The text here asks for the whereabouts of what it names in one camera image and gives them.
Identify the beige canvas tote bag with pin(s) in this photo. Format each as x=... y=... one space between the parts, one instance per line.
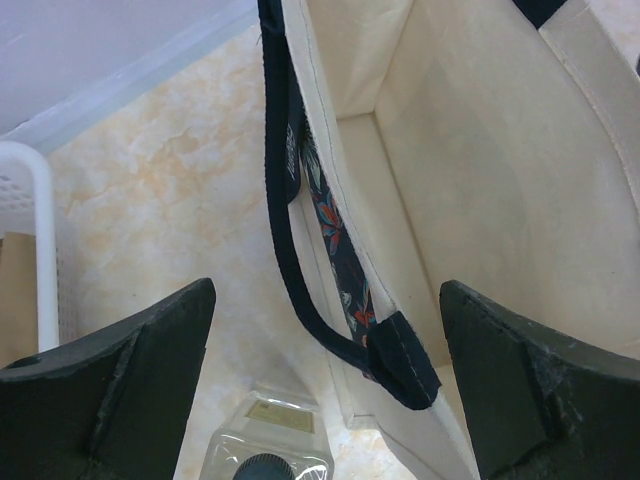
x=412 y=143

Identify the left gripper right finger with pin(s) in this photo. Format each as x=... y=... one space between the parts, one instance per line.
x=539 y=404

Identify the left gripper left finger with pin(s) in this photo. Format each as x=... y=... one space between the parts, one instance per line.
x=113 y=404

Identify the brown cloth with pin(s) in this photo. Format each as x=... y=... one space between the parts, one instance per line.
x=19 y=318

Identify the white plastic basket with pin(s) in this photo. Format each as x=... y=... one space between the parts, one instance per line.
x=28 y=206

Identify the clear bottle dark cap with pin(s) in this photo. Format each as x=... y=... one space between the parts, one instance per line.
x=272 y=434

